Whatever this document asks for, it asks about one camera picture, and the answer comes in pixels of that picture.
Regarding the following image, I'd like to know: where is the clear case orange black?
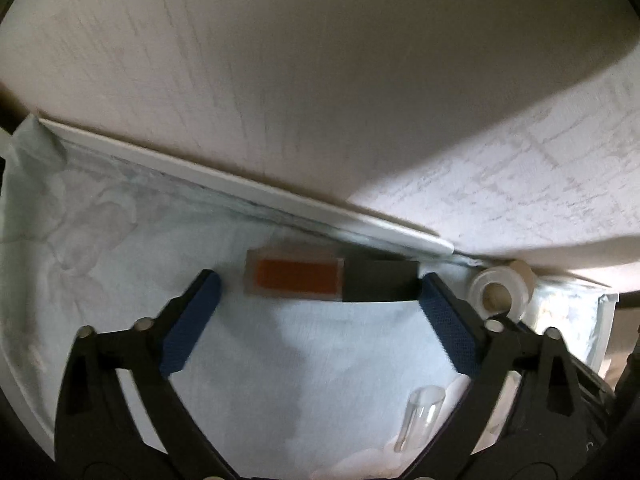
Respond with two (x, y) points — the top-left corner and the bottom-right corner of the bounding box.
(244, 247), (421, 304)

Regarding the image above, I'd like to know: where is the clear bottle with cork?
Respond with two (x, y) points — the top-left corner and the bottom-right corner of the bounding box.
(468, 260), (537, 323)

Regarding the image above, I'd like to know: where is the clear plastic tube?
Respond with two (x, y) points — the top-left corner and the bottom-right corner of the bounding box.
(394, 385), (446, 453)

